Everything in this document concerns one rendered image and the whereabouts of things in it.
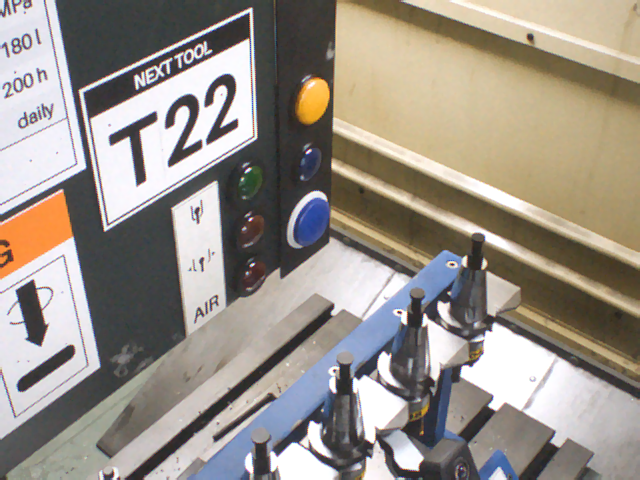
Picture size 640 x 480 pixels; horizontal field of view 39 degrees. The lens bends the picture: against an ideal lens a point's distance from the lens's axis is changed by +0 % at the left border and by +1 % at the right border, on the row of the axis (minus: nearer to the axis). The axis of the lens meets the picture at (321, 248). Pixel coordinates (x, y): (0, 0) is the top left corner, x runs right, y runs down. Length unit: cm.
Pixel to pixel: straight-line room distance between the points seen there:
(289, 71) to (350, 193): 114
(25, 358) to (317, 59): 21
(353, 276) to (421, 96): 39
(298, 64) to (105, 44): 13
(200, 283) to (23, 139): 15
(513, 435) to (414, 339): 46
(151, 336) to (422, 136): 100
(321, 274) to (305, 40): 119
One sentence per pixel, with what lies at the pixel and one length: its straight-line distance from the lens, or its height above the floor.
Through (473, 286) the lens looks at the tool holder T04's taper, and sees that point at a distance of 95.
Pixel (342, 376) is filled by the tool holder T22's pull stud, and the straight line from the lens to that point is 80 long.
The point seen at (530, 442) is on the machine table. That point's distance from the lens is 131.
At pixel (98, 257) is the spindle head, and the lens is 41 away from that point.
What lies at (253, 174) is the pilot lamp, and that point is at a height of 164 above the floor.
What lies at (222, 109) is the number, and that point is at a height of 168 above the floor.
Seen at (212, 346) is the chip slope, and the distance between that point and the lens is 163.
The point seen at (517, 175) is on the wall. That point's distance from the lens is 136.
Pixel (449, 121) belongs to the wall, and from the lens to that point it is 138.
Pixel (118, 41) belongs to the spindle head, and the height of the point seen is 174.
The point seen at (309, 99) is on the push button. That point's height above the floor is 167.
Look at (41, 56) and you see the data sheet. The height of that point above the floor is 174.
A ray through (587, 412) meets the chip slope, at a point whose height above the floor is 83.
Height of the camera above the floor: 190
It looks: 40 degrees down
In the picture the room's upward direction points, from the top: 1 degrees clockwise
